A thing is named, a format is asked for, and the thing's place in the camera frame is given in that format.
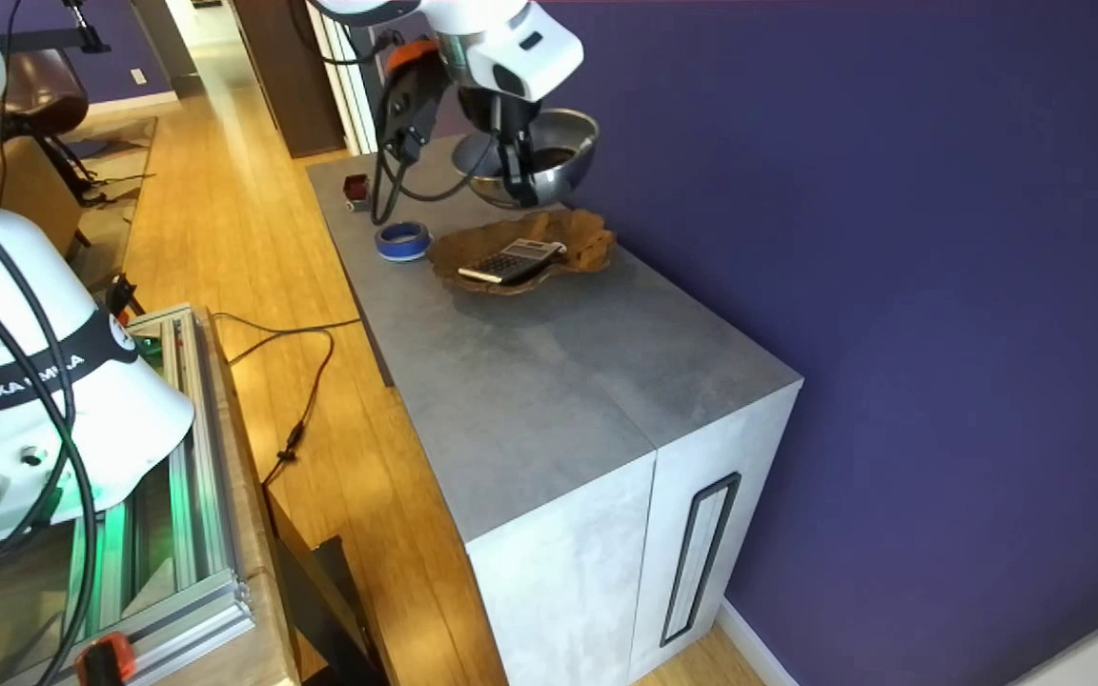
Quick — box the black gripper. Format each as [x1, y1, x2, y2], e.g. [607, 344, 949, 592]
[452, 83, 554, 211]

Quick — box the silver metal bowl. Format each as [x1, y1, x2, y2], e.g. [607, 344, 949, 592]
[463, 103, 607, 215]

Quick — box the brown wooden bowl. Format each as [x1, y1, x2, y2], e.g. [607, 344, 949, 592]
[425, 207, 617, 302]

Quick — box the grey calculator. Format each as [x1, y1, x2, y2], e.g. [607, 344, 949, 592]
[452, 235, 566, 290]

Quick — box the blue and white tape roll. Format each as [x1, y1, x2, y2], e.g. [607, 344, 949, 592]
[374, 221, 435, 266]

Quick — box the red toy wagon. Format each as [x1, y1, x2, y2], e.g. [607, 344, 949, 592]
[338, 166, 378, 215]

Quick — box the grey concrete-look cabinet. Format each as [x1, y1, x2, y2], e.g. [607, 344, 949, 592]
[304, 149, 806, 686]

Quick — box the dark wooden door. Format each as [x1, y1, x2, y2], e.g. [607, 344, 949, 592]
[227, 0, 350, 165]

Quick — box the black chair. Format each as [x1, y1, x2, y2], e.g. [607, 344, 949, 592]
[0, 0, 113, 215]

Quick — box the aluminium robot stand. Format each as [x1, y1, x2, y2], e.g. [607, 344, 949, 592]
[0, 302, 259, 686]

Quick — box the red clamp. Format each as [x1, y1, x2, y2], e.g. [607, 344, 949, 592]
[73, 628, 142, 686]

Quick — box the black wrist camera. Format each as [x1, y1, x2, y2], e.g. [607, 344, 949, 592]
[374, 33, 452, 174]

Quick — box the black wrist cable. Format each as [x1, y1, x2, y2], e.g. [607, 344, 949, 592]
[360, 117, 490, 230]

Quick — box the black cable on floor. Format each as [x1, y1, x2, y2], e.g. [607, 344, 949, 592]
[208, 313, 364, 488]

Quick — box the black rectangular cabinet handle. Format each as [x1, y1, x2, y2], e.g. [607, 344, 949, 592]
[657, 470, 742, 653]

